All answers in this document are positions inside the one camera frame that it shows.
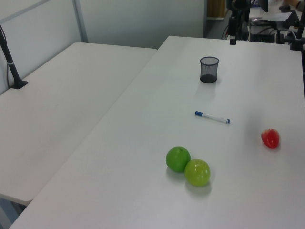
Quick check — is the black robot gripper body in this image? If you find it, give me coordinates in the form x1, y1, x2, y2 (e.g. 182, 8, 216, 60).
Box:
226, 0, 251, 19

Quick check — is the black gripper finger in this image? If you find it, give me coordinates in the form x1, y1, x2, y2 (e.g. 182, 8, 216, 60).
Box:
241, 19, 249, 40
229, 16, 237, 46

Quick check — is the white marker with blue cap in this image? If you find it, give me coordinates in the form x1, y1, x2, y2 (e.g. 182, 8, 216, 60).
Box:
194, 111, 231, 125

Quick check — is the black electronics box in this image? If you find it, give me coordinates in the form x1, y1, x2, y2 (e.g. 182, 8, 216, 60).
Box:
249, 20, 278, 44

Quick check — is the wooden cabinet panel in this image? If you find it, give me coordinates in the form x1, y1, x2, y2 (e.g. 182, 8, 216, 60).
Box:
206, 0, 226, 18

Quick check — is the black mesh pen cup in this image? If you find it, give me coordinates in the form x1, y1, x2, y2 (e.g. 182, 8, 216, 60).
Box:
199, 56, 220, 83

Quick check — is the black clamp stand pole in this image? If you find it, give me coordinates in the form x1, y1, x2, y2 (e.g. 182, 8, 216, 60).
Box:
289, 13, 305, 51

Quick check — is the red toy fruit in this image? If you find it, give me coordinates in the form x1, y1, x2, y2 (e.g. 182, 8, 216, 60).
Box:
261, 128, 280, 149

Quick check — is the dark green toy apple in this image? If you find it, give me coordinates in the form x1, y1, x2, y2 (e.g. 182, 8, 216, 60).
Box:
165, 146, 192, 173

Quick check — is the light green toy apple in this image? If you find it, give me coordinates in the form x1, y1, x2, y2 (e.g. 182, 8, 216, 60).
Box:
184, 158, 211, 187

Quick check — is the black triangular bracket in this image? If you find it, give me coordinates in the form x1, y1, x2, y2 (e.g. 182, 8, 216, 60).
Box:
277, 10, 300, 30

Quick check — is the grey partition frame post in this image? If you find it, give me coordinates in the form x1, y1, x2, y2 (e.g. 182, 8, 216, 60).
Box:
72, 0, 89, 43

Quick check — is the black camera pole with base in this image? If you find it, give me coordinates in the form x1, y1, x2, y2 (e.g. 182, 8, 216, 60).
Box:
0, 23, 29, 90

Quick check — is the thin black cable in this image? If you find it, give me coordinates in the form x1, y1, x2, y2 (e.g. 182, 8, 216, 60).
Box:
0, 23, 12, 88

